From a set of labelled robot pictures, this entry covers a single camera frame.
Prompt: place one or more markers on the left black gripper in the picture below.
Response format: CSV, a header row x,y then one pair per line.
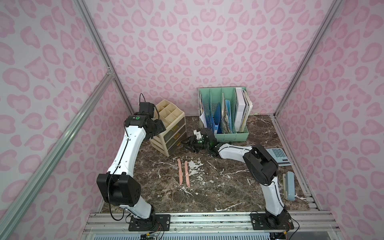
x,y
159,127

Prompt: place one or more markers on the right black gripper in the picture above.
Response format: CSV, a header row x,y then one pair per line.
x,y
193,142

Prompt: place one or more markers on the pink knife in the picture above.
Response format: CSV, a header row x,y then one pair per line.
x,y
180,172
186,164

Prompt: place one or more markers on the beige desktop drawer organizer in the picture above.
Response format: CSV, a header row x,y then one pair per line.
x,y
175,122

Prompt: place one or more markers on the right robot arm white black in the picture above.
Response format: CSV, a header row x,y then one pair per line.
x,y
261,165

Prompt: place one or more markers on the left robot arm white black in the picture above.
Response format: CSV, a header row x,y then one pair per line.
x,y
118,186

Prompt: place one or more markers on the papers in rack left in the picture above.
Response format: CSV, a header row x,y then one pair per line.
x,y
202,112

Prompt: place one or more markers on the green file organizer rack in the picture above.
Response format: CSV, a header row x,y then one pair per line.
x,y
214,106

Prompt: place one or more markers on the blue folder in rack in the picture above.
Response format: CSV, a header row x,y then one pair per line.
x,y
228,117

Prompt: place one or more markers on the white book in rack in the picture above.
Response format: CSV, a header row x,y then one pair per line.
x,y
239,109

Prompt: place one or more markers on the grey blue calculator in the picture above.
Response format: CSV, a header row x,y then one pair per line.
x,y
280,156

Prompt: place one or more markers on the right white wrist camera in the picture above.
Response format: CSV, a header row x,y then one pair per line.
x,y
198,134

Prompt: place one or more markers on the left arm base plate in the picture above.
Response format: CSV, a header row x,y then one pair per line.
x,y
156,222

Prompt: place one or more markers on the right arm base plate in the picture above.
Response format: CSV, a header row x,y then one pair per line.
x,y
268,222

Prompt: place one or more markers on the aluminium front rail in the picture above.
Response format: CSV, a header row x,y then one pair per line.
x,y
310,225

